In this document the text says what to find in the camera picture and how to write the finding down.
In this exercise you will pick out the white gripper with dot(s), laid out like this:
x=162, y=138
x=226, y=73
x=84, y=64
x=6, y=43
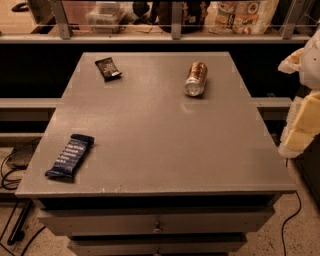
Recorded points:
x=312, y=69

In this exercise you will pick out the blue rxbar wrapper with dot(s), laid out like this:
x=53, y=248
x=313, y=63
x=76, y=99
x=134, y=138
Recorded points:
x=71, y=157

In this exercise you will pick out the printed snack bag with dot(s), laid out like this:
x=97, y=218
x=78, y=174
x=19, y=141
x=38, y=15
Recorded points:
x=248, y=17

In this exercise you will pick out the gold soda can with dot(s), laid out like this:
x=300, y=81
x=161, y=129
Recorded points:
x=196, y=81

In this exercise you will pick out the dark bag on shelf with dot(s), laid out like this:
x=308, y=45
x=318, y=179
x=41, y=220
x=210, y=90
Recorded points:
x=191, y=17

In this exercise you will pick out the grey drawer cabinet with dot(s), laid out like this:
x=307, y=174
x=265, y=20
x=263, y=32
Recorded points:
x=205, y=168

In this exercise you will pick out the black snack packet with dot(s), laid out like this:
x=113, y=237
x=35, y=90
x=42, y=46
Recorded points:
x=108, y=69

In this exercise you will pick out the upper drawer knob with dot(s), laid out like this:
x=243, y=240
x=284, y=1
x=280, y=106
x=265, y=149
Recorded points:
x=157, y=229

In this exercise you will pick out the clear plastic container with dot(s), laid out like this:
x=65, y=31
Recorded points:
x=105, y=17

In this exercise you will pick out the grey power adapter box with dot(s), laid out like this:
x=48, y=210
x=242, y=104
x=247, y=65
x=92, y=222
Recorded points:
x=21, y=157

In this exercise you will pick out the metal shelf rail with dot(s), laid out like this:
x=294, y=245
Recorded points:
x=64, y=21

